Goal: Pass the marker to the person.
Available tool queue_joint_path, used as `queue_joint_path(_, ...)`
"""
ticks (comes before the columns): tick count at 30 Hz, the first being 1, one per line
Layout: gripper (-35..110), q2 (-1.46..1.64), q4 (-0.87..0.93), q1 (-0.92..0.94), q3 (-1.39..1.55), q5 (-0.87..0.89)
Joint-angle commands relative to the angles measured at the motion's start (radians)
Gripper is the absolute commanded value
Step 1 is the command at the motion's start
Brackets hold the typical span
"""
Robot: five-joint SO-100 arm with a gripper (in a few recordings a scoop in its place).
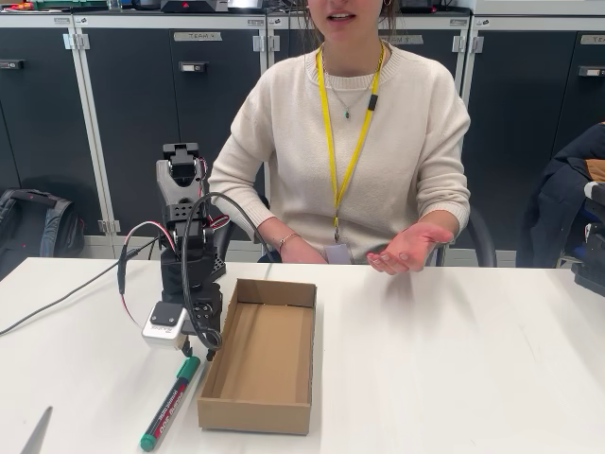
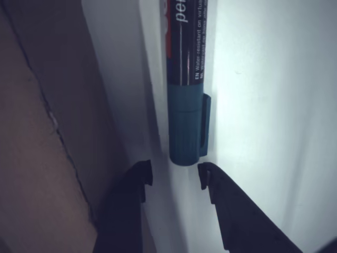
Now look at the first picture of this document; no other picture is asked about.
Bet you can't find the black office chair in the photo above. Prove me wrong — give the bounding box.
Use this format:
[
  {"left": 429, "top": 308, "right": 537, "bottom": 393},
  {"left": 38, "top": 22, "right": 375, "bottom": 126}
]
[{"left": 216, "top": 188, "right": 498, "bottom": 269}]

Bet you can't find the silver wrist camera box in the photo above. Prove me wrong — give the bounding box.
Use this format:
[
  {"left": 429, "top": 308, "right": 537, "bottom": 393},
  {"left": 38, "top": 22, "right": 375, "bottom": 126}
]
[{"left": 141, "top": 301, "right": 189, "bottom": 352}]

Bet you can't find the person's right hand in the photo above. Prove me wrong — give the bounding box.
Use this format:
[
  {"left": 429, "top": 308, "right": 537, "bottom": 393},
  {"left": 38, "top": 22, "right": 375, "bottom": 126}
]
[{"left": 277, "top": 235, "right": 329, "bottom": 265}]

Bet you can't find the black box with red stripe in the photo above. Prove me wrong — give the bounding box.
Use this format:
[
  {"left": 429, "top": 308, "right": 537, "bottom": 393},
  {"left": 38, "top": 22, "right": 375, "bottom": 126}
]
[{"left": 160, "top": 0, "right": 229, "bottom": 14}]

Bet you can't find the green black marker pen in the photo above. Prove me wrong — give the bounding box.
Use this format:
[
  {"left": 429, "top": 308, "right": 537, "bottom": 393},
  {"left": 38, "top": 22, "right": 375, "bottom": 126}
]
[{"left": 139, "top": 355, "right": 202, "bottom": 452}]

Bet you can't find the black device with red mark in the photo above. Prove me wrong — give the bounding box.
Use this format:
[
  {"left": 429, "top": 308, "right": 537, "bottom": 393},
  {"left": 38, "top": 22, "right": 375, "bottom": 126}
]
[{"left": 399, "top": 0, "right": 439, "bottom": 15}]

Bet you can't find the pale name badge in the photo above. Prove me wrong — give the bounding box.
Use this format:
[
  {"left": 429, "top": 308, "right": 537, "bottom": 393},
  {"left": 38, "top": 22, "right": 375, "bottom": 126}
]
[{"left": 323, "top": 242, "right": 355, "bottom": 266}]

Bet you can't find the person's left forearm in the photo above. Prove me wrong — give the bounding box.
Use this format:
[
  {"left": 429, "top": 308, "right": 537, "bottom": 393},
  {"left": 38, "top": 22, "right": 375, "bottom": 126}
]
[{"left": 406, "top": 187, "right": 473, "bottom": 247}]

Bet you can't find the black camera cable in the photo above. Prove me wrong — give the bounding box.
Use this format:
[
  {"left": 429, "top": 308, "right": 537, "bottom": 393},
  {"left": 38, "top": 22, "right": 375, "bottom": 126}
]
[{"left": 181, "top": 191, "right": 276, "bottom": 352}]

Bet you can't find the red white servo wire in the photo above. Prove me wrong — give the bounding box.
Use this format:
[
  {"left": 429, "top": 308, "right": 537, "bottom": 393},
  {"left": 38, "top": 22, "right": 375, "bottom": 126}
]
[{"left": 116, "top": 157, "right": 231, "bottom": 328}]

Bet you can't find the black robot equipment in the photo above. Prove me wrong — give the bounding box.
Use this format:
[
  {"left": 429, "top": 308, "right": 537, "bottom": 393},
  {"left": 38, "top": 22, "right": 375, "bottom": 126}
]
[{"left": 570, "top": 181, "right": 605, "bottom": 299}]

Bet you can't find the person's right forearm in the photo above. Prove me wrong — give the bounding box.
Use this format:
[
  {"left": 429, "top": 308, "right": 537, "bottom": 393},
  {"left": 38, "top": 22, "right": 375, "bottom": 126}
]
[{"left": 207, "top": 165, "right": 295, "bottom": 253}]

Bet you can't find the grey power cable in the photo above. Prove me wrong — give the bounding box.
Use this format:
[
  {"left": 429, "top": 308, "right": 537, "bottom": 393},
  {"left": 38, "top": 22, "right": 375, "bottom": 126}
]
[{"left": 0, "top": 237, "right": 162, "bottom": 338}]

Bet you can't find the person's left hand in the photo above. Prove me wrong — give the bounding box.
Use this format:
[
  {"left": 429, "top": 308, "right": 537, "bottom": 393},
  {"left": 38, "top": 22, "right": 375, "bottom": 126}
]
[{"left": 366, "top": 221, "right": 455, "bottom": 277}]

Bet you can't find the thin necklace with pendant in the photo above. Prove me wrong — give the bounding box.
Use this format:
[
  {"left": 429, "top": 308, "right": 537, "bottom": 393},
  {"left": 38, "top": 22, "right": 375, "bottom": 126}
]
[{"left": 320, "top": 46, "right": 379, "bottom": 121}]

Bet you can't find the grey black backpack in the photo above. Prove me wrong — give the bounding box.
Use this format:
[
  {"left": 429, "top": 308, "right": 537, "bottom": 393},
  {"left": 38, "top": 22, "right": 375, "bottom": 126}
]
[{"left": 0, "top": 187, "right": 87, "bottom": 281}]

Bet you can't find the person in cream sweater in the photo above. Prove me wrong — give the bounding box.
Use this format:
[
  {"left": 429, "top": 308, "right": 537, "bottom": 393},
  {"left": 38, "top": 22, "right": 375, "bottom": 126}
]
[{"left": 207, "top": 0, "right": 473, "bottom": 266}]

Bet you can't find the green flat item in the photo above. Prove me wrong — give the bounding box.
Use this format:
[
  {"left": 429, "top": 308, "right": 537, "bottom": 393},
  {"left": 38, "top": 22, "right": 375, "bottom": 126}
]
[{"left": 32, "top": 0, "right": 109, "bottom": 11}]

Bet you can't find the grey flat pointed object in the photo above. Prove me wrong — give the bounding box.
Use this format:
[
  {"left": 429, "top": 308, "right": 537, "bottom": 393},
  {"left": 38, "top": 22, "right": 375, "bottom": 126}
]
[{"left": 18, "top": 405, "right": 55, "bottom": 454}]

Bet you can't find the yellow lanyard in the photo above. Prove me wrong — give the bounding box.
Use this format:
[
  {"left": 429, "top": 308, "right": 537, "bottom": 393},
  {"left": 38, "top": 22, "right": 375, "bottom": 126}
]
[{"left": 315, "top": 41, "right": 387, "bottom": 242}]

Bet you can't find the open cardboard box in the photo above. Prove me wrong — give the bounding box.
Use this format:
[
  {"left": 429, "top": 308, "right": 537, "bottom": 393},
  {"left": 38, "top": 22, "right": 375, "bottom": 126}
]
[{"left": 196, "top": 277, "right": 318, "bottom": 435}]

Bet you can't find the dark jacket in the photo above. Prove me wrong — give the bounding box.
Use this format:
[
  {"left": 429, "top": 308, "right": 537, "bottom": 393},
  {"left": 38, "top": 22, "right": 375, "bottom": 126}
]
[{"left": 516, "top": 121, "right": 605, "bottom": 269}]

